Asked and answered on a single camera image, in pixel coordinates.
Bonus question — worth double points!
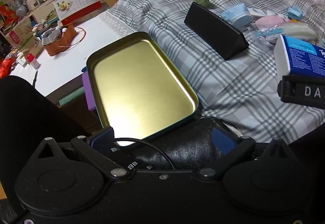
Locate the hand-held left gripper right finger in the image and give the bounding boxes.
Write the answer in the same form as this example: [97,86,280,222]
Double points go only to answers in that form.
[198,126,292,180]

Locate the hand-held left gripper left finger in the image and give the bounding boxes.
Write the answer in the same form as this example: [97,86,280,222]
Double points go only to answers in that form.
[38,126,134,179]

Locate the cream lace cloth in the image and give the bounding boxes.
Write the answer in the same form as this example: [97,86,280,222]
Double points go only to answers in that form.
[278,23,319,43]

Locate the gold metal tin tray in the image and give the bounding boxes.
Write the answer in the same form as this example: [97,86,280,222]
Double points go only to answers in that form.
[86,32,199,144]

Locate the clear plastic packet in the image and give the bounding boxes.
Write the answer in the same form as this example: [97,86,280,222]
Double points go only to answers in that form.
[247,25,280,44]

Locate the light blue soft pouch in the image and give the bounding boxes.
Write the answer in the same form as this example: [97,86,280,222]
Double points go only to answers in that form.
[220,3,253,28]

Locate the blue and white tissue pack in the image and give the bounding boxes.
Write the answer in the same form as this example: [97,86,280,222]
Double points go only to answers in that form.
[274,34,325,78]

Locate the black leather bag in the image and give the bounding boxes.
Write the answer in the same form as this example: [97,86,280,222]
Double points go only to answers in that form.
[114,116,244,172]

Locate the purple box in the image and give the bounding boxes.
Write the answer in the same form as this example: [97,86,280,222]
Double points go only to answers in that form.
[81,73,99,113]

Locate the teal foam strip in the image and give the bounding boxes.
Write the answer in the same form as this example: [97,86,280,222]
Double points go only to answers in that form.
[58,85,85,107]

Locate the person's black clothed leg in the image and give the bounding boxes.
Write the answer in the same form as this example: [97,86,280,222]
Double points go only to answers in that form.
[0,75,98,189]

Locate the pink folded cloth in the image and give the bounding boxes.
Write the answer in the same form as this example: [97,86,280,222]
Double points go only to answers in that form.
[255,15,290,28]

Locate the blue wrapped packet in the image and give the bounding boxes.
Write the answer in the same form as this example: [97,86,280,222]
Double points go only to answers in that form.
[286,6,304,21]

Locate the small white box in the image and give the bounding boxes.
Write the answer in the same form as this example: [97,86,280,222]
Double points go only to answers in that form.
[247,7,266,17]

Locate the small red capped bottle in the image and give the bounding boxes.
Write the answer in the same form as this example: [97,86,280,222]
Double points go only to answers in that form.
[26,53,40,70]

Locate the black triangular box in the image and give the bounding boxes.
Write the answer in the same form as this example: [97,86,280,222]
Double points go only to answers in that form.
[184,2,249,61]

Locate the brown leather desk organizer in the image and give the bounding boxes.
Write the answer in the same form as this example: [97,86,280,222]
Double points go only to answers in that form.
[41,23,86,57]

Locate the cardboard box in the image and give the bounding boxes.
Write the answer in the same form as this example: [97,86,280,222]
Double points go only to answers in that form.
[5,17,43,58]

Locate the grey plaid bed sheet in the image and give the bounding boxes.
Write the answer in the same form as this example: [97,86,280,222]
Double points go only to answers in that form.
[109,0,325,144]

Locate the blue and white vase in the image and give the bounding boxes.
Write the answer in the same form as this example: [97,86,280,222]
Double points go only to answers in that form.
[15,2,28,17]

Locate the black cable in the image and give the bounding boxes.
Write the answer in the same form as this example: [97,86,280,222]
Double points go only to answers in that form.
[114,138,177,171]

